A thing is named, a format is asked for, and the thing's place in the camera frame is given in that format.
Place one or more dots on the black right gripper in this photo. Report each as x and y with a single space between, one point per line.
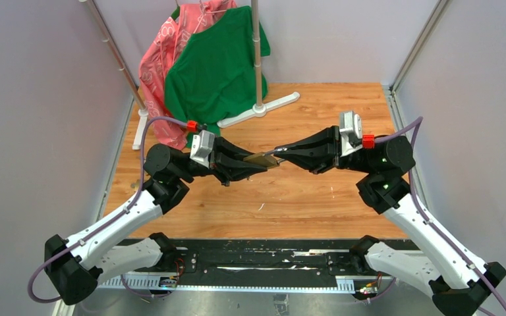
315 153

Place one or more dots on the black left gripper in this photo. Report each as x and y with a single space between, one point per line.
223 165

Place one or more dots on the brass padlock with steel shackle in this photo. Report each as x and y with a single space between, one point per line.
266 159

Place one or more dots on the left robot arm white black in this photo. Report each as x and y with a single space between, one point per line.
78 264

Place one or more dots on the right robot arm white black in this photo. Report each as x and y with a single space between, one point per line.
457 281

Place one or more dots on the green t-shirt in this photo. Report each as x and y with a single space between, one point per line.
214 77

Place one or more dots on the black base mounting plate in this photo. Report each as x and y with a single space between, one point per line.
259 265

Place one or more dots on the pink patterned garment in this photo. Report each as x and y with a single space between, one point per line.
168 45

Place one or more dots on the white clothes rack stand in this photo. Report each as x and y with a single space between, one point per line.
259 109

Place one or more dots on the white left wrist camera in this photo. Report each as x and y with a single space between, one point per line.
202 147

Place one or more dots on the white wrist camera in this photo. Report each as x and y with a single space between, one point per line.
350 130
202 147

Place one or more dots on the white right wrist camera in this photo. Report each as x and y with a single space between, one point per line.
350 130

